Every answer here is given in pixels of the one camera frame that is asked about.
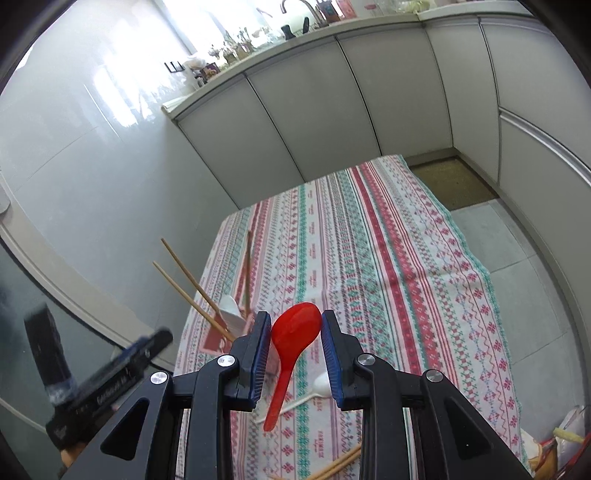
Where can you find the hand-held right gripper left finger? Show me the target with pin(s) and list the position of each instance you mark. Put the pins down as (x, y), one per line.
(259, 360)

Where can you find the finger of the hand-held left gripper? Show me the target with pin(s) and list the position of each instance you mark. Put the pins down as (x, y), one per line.
(147, 346)
(46, 346)

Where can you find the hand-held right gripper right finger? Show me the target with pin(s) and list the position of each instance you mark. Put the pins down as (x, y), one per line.
(333, 360)

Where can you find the pink perforated utensil basket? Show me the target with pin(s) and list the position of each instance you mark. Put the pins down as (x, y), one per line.
(219, 339)

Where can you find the red plastic spoon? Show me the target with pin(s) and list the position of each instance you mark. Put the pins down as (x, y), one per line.
(295, 327)

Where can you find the white rice paddle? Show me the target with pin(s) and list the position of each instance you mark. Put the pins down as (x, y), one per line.
(231, 314)

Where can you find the wooden chopstick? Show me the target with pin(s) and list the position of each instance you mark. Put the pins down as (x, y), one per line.
(184, 294)
(348, 452)
(189, 275)
(339, 463)

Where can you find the white soup spoon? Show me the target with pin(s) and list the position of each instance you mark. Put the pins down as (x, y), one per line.
(321, 386)

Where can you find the striped patterned tablecloth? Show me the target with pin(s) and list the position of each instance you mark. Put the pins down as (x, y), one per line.
(392, 286)

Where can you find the brown floor mat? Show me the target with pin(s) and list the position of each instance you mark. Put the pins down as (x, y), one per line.
(452, 184)

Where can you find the white kitchen countertop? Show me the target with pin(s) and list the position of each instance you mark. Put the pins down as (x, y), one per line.
(184, 104)

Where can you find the pile of snack packets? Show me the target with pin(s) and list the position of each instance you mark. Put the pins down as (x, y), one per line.
(570, 424)

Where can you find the white kitchen cabinets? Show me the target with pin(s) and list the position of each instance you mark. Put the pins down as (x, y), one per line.
(323, 101)

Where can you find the row of small potted plants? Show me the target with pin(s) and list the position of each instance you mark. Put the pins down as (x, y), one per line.
(231, 50)

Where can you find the black plastic holder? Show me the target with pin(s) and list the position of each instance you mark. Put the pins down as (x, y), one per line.
(305, 25)
(288, 32)

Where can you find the kitchen window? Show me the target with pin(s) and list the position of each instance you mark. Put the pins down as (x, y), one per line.
(207, 18)

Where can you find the steel kitchen faucet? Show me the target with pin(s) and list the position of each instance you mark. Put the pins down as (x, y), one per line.
(317, 16)

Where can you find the red bottle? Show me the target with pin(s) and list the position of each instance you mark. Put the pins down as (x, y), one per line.
(344, 7)

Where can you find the pale green vegetable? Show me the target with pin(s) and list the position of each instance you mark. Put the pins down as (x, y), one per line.
(413, 4)

